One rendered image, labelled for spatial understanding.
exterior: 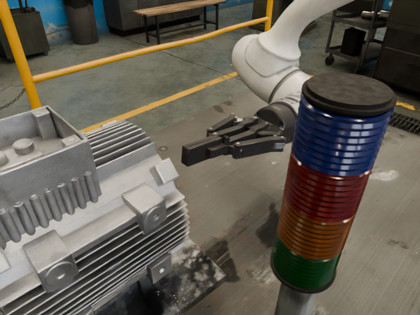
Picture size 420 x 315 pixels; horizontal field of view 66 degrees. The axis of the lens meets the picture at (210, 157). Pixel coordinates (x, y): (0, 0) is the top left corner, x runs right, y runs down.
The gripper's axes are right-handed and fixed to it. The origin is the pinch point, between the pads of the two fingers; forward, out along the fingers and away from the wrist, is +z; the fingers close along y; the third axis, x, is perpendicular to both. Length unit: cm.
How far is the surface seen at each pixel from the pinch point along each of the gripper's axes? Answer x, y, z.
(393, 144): 13, 10, -66
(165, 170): -4.3, 6.8, 12.2
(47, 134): -6.8, -3.1, 20.8
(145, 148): -5.8, 3.7, 12.7
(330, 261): -3.3, 25.2, 8.4
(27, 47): 75, -403, -93
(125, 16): 43, -410, -230
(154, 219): -1.0, 9.7, 15.7
